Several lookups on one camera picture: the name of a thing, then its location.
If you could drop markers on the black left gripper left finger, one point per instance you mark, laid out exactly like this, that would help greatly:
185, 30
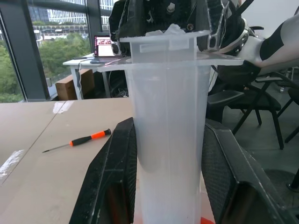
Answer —
109, 177

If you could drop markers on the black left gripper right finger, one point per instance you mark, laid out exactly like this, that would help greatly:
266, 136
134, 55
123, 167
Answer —
233, 182

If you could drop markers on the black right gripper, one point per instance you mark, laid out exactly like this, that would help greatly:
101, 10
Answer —
170, 11

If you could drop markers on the large translucent plastic syringe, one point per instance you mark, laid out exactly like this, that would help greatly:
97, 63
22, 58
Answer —
168, 116

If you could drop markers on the red cup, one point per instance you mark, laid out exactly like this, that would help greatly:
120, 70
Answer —
208, 221

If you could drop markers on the orange and black screwdriver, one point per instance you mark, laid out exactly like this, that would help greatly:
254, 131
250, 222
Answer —
93, 136

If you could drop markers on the black office chair base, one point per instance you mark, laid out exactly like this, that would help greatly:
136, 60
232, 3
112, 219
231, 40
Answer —
294, 183

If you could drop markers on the open laptop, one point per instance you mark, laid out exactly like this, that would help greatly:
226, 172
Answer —
102, 47

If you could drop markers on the black folding chair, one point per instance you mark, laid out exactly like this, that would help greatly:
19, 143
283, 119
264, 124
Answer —
294, 98
257, 102

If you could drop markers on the brown cardboard box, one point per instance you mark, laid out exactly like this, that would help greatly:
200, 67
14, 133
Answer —
70, 86

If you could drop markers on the white desk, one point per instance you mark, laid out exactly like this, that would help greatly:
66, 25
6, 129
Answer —
74, 63

